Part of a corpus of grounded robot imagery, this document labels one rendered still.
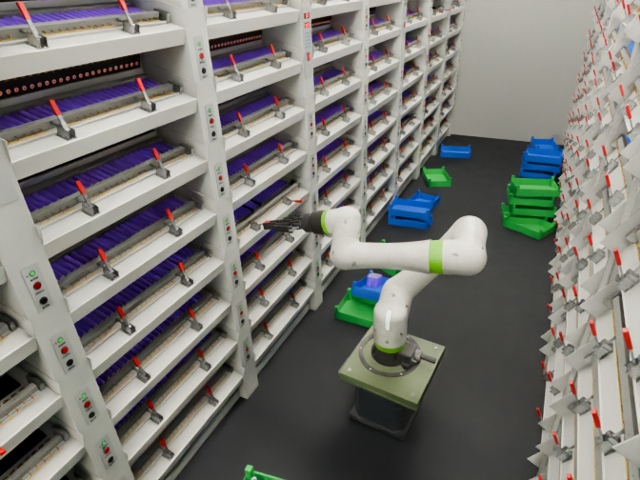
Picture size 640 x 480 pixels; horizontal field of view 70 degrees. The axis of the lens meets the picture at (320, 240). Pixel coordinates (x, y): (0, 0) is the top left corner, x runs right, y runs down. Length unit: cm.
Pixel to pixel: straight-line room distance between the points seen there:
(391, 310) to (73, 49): 128
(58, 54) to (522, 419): 209
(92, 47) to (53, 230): 45
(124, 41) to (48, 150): 34
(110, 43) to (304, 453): 160
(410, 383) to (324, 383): 56
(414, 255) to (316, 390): 94
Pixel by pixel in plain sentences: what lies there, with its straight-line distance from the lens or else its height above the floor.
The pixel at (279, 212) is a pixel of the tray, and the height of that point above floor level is 76.
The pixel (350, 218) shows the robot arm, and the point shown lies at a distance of 165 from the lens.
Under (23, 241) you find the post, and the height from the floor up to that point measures 118.
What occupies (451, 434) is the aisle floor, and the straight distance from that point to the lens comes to 214.
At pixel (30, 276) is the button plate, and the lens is 124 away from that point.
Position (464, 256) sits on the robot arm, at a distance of 154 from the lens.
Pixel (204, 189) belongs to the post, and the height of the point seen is 104.
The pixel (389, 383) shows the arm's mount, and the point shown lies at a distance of 184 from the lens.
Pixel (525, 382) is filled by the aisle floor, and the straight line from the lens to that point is 242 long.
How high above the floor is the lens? 167
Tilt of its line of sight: 30 degrees down
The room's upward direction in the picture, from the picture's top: 2 degrees counter-clockwise
